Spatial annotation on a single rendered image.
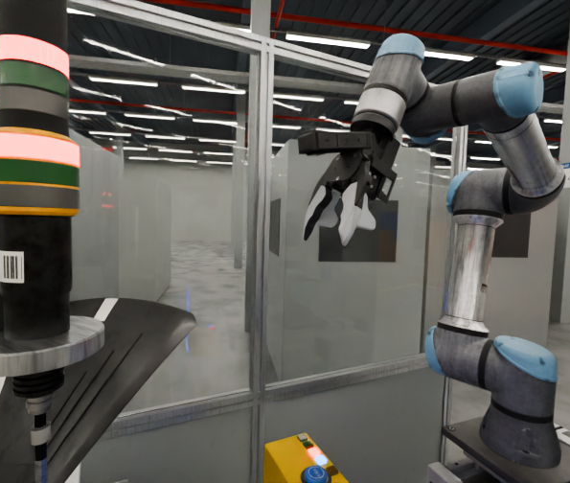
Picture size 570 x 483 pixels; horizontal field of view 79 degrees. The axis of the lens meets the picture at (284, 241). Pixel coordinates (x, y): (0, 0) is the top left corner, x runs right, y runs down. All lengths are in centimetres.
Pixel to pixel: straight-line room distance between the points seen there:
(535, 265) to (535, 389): 399
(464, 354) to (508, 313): 381
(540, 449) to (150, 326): 82
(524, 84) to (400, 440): 132
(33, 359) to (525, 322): 485
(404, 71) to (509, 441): 77
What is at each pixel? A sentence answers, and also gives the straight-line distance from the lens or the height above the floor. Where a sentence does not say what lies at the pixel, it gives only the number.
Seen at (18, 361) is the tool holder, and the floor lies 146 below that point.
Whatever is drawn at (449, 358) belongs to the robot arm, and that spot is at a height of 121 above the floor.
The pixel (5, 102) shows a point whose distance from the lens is 25.
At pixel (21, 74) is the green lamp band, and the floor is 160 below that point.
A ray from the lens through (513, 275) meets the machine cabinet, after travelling 469.
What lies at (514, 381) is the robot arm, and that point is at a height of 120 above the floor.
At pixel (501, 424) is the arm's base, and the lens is 97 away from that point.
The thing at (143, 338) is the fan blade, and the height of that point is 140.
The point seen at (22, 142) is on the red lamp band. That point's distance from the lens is 23.
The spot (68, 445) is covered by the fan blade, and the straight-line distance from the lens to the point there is 38.
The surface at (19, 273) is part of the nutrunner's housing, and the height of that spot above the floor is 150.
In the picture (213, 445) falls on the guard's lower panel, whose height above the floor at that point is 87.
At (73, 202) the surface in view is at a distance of 24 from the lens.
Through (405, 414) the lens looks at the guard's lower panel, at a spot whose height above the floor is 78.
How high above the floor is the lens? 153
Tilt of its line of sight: 4 degrees down
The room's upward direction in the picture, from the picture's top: 2 degrees clockwise
